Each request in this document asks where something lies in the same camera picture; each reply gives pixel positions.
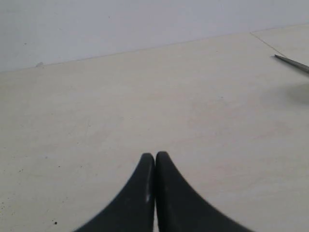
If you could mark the thin grey metal strip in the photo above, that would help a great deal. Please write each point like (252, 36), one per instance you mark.
(302, 67)

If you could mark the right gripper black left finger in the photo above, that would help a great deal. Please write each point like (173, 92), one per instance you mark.
(132, 210)

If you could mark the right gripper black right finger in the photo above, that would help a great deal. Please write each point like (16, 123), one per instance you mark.
(180, 208)

